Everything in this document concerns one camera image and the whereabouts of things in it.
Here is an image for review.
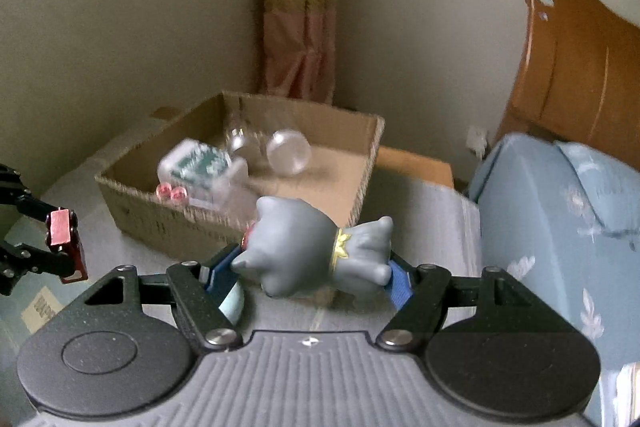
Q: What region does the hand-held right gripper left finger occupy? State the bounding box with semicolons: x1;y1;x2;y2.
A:
85;245;246;353

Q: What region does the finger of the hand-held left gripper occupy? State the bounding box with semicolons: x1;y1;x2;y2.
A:
0;237;76;298
0;164;57;228

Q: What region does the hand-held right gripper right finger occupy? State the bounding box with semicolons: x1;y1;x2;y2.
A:
375;257;533;353

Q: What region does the grey cat figurine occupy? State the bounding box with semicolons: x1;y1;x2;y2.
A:
231;196;395;299

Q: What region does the cardboard box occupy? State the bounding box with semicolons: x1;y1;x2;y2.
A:
94;91;386;263

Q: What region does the black block with red knobs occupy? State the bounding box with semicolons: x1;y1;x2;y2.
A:
155;183;190;206

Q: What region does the white bottle with green label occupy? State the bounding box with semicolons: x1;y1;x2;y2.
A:
156;139;249;210

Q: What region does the clear plastic jar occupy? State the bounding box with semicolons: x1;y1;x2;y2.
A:
226;109;268;170

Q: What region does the clear plastic round cup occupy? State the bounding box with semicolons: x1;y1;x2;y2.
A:
266;129;312;178

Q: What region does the mint green egg-shaped case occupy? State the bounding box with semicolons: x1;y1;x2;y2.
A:
216;282;246;325

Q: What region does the tan printed card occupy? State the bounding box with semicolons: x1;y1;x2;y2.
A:
22;286;63;335

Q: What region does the wooden nightstand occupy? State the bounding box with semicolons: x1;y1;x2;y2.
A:
375;146;456;190

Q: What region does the blue floral bed sheet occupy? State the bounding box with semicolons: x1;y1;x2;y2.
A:
467;133;640;427

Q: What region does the blue floral pillow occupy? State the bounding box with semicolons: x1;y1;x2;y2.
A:
557;141;640;253

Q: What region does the wooden bed headboard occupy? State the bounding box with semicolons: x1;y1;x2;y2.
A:
492;0;640;158

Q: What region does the pink patterned curtain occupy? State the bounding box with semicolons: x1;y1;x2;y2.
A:
257;0;343;105

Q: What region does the white wall socket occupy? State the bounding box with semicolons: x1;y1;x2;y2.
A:
465;125;488;158

